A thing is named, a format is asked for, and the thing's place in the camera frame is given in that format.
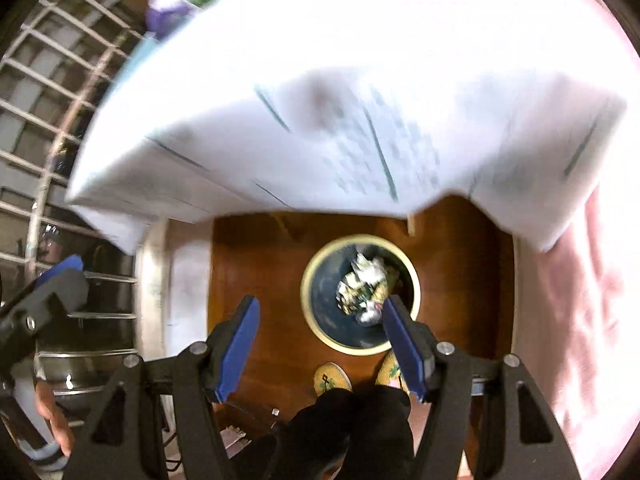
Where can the wooden table frame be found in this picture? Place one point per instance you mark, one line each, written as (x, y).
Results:
(411, 225)

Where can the left hand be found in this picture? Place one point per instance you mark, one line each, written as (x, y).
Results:
(54, 416)

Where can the metal window grille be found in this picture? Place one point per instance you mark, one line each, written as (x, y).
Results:
(55, 72)

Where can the purple plastic bag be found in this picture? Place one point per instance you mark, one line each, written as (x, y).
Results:
(163, 17)

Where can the torn olive paper box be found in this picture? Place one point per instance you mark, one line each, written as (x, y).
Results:
(368, 277)

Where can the patterned slipper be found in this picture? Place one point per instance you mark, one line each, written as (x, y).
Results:
(329, 376)
(389, 374)

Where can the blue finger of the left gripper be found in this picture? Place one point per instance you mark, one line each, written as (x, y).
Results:
(71, 262)
(63, 294)

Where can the right patterned slipper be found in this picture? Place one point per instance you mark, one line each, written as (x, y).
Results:
(389, 374)

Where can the left patterned slipper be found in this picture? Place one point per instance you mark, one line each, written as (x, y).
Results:
(329, 376)

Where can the pink bed blanket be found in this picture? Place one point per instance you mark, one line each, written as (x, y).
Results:
(576, 326)

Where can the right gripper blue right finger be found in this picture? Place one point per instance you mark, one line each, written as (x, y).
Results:
(410, 342)

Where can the dark foil bag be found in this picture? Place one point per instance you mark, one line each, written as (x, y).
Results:
(368, 312)

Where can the round dark trash bin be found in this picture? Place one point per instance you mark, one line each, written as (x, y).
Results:
(317, 293)

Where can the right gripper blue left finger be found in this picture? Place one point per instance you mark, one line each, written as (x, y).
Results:
(231, 342)

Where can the tree print tablecloth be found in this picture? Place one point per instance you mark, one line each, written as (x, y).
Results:
(377, 107)

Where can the black trouser legs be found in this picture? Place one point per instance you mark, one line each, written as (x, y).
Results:
(368, 430)

